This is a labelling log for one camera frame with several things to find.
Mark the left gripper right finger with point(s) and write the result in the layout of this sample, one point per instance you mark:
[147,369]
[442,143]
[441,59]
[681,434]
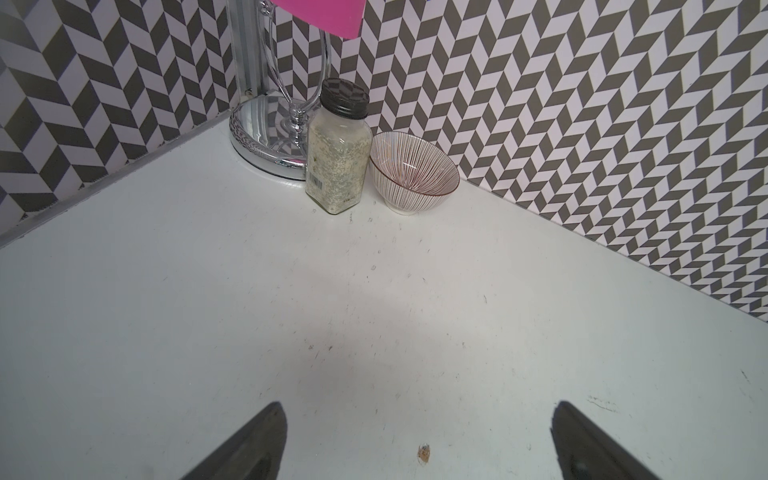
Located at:
[585,451]

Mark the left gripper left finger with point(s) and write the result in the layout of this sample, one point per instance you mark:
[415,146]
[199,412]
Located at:
[254,451]

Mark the glass spice jar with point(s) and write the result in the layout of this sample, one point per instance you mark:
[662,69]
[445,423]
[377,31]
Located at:
[339,145]

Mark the small striped bowl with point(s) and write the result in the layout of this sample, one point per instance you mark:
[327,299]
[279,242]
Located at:
[411,174]

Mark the chrome glass holder stand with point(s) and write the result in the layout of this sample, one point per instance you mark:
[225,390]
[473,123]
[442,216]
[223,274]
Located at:
[268,128]

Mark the pink plastic wine glass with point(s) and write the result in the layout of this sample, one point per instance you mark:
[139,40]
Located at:
[341,18]

